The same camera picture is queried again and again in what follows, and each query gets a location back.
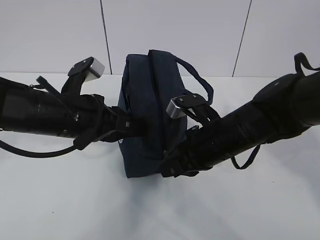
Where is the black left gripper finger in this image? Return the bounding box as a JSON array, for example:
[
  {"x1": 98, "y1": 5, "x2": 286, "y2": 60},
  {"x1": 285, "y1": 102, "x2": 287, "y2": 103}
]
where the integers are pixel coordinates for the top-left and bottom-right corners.
[{"x1": 126, "y1": 117, "x2": 148, "y2": 138}]

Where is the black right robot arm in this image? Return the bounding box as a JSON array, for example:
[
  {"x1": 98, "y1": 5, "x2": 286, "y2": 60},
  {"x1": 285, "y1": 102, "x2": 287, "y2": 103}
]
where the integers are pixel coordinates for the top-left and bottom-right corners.
[{"x1": 160, "y1": 72, "x2": 320, "y2": 178}]

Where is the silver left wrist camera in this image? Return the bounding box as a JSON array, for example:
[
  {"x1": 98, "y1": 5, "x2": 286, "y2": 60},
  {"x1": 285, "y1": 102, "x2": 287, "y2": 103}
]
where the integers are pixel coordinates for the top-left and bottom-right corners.
[{"x1": 61, "y1": 56, "x2": 105, "y2": 96}]

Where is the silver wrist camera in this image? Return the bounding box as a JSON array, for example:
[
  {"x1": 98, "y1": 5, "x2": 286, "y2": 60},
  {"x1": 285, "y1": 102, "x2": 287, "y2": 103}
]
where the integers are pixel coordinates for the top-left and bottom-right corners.
[
  {"x1": 166, "y1": 93, "x2": 221, "y2": 126},
  {"x1": 61, "y1": 56, "x2": 105, "y2": 96}
]

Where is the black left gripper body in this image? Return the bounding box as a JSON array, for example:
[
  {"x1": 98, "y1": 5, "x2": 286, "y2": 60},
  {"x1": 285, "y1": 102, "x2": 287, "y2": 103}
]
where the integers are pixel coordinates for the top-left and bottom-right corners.
[{"x1": 73, "y1": 94, "x2": 133, "y2": 151}]

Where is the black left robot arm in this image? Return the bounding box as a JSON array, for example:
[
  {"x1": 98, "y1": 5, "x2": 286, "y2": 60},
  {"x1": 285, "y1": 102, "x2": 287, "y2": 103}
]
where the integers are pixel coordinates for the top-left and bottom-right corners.
[{"x1": 0, "y1": 76, "x2": 146, "y2": 156}]

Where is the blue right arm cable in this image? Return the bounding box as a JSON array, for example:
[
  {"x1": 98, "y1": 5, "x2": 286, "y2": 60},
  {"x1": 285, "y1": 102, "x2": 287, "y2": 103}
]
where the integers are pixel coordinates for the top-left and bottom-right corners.
[{"x1": 231, "y1": 143, "x2": 262, "y2": 170}]

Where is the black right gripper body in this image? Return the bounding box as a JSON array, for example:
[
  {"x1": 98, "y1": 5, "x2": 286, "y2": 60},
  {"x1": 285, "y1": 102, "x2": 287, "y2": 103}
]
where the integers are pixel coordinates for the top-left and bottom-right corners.
[{"x1": 159, "y1": 139, "x2": 215, "y2": 178}]

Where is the navy blue lunch bag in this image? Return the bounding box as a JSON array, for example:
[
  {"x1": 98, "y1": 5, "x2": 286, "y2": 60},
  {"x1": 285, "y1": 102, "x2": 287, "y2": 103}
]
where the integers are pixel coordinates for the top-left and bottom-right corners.
[{"x1": 118, "y1": 49, "x2": 214, "y2": 179}]

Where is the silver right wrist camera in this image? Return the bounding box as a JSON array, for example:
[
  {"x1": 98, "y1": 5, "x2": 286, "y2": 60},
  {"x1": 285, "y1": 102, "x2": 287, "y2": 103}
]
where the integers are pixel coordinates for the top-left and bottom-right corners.
[{"x1": 166, "y1": 93, "x2": 221, "y2": 126}]

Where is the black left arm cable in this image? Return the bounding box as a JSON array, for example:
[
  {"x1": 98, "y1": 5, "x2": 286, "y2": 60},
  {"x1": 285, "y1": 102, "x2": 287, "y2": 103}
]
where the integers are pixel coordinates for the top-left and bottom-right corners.
[{"x1": 0, "y1": 134, "x2": 78, "y2": 159}]

